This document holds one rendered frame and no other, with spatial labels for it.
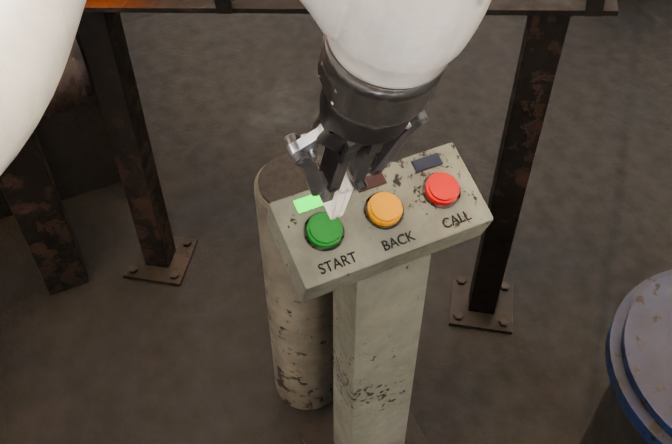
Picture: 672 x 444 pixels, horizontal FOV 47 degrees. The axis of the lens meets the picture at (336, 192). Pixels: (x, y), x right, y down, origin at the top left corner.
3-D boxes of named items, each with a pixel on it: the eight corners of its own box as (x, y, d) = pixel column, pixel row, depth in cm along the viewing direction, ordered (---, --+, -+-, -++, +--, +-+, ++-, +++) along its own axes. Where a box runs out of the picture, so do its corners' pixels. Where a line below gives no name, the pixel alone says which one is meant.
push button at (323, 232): (299, 224, 86) (301, 218, 84) (332, 213, 87) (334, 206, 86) (313, 255, 85) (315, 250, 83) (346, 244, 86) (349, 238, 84)
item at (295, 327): (265, 366, 142) (240, 164, 104) (325, 343, 145) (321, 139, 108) (291, 421, 134) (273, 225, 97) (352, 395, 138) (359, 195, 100)
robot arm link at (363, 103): (304, 1, 54) (296, 50, 59) (357, 107, 51) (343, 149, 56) (418, -29, 56) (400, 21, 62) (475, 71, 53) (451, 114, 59)
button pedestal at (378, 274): (284, 436, 132) (258, 186, 88) (407, 383, 139) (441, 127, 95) (323, 521, 122) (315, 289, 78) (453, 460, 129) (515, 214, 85)
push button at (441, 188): (417, 183, 90) (420, 176, 89) (446, 173, 92) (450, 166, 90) (432, 213, 89) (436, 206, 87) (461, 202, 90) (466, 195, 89)
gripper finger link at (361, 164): (356, 98, 65) (371, 93, 65) (339, 158, 75) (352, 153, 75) (375, 137, 63) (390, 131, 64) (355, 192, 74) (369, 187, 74)
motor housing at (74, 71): (24, 260, 159) (-76, 45, 120) (129, 226, 165) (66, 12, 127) (35, 307, 151) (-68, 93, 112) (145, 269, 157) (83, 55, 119)
